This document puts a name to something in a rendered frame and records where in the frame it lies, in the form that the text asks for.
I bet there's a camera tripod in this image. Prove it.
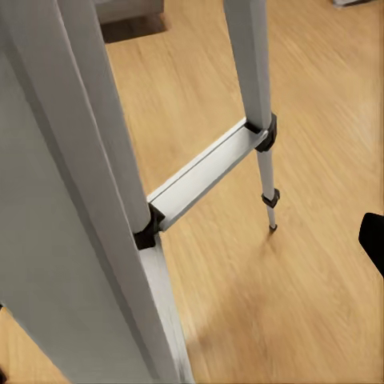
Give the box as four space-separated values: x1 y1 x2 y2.
0 0 280 384

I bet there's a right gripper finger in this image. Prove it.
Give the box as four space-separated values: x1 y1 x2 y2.
358 212 384 277

